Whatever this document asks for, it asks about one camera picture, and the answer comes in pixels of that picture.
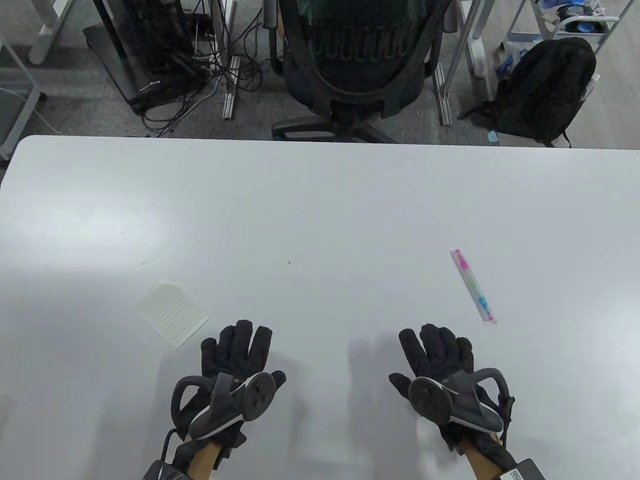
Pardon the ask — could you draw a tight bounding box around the black computer equipment rack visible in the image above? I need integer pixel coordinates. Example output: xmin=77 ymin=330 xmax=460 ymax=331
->
xmin=82 ymin=0 xmax=211 ymax=116

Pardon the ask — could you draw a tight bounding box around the person's right forearm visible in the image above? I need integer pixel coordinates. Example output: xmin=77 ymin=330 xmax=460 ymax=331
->
xmin=462 ymin=435 xmax=521 ymax=480

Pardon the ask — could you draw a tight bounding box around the person's right hand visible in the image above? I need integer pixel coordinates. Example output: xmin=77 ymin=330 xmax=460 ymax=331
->
xmin=389 ymin=324 xmax=516 ymax=456

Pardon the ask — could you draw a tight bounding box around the white metal cart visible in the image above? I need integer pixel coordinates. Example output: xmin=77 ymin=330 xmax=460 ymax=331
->
xmin=505 ymin=0 xmax=621 ymax=56

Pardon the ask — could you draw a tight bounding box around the tangle of black cables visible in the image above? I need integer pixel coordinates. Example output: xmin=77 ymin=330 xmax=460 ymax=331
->
xmin=140 ymin=0 xmax=273 ymax=138

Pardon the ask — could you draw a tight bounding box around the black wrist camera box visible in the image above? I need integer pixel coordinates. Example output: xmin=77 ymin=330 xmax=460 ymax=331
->
xmin=141 ymin=460 xmax=193 ymax=480
xmin=497 ymin=459 xmax=546 ymax=480

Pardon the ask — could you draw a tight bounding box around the person's left hand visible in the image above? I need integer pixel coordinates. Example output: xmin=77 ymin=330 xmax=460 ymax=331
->
xmin=175 ymin=320 xmax=287 ymax=458

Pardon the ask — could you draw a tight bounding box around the person's left forearm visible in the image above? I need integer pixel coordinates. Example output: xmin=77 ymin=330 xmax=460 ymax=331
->
xmin=172 ymin=440 xmax=223 ymax=480

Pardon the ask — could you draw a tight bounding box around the grey metal frame leg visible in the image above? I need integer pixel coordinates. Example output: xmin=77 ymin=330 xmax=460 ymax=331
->
xmin=0 ymin=30 xmax=48 ymax=161

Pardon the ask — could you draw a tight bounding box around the pink and blue permanent marker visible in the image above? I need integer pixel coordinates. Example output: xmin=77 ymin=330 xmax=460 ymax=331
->
xmin=450 ymin=248 xmax=497 ymax=325

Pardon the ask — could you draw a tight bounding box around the black backpack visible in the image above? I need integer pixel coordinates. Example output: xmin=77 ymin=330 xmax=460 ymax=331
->
xmin=457 ymin=37 xmax=598 ymax=148

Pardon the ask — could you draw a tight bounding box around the white lined letter paper pad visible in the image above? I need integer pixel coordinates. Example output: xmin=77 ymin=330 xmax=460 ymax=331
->
xmin=139 ymin=282 xmax=209 ymax=351

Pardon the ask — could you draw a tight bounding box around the aluminium profile rail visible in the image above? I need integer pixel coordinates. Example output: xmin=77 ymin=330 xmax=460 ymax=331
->
xmin=222 ymin=55 xmax=242 ymax=121
xmin=434 ymin=64 xmax=453 ymax=127

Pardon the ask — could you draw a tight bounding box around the black mesh office chair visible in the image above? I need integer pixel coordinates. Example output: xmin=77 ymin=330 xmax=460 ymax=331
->
xmin=263 ymin=0 xmax=458 ymax=144

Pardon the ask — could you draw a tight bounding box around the white table leg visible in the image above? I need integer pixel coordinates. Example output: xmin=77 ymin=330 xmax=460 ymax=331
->
xmin=457 ymin=0 xmax=493 ymax=78
xmin=28 ymin=0 xmax=76 ymax=66

